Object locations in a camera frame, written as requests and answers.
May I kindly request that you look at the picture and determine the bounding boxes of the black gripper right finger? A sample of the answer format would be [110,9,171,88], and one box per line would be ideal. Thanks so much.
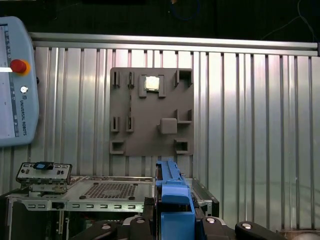
[197,216,285,240]

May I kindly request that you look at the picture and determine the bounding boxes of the grey parts rack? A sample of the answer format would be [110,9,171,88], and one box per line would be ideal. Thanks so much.
[109,67,195,156]

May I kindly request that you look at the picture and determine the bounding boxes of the black PC case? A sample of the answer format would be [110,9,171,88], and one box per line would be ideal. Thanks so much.
[0,174,221,240]

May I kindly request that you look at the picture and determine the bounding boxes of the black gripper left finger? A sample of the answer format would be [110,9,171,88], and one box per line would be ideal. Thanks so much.
[72,216,154,240]

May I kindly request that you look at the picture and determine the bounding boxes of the grey card retainer bracket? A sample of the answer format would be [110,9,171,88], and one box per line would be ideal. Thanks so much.
[15,161,74,198]

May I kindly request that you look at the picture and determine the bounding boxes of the pale blue teach pendant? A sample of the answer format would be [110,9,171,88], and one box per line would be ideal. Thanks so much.
[0,16,41,148]

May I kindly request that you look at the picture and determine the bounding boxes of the hard disk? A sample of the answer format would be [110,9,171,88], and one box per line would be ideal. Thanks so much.
[153,157,197,240]

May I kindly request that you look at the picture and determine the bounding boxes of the silver CPU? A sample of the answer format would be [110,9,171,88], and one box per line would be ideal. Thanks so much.
[144,75,161,92]

